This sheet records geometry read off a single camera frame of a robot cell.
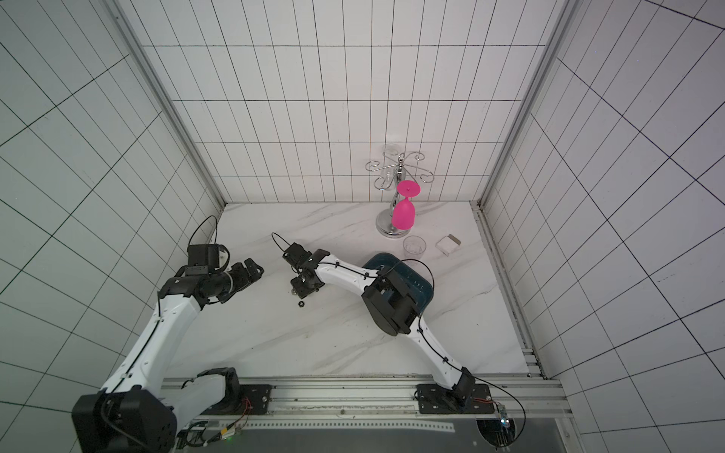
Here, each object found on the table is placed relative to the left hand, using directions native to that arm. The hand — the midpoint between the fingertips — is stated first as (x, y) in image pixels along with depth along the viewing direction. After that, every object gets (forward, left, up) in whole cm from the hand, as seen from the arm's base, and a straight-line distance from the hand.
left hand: (251, 281), depth 81 cm
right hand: (+3, -10, -13) cm, 17 cm away
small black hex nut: (-1, -13, -12) cm, 18 cm away
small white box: (+23, -66, -11) cm, 70 cm away
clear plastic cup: (+19, -52, -9) cm, 56 cm away
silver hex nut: (-1, -12, -4) cm, 13 cm away
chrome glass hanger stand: (+34, -45, +15) cm, 59 cm away
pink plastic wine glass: (+23, -46, +6) cm, 52 cm away
